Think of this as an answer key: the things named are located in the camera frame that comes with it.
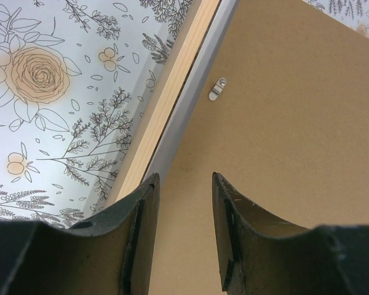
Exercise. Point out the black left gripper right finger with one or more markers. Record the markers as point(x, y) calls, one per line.
point(261, 253)

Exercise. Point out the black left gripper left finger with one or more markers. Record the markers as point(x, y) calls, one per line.
point(108, 253)

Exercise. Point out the brown cardboard backing board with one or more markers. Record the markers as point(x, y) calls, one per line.
point(290, 131)

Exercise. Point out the light wooden picture frame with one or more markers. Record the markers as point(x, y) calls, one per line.
point(162, 102)

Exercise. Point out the floral patterned table mat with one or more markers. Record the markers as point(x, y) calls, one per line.
point(75, 79)

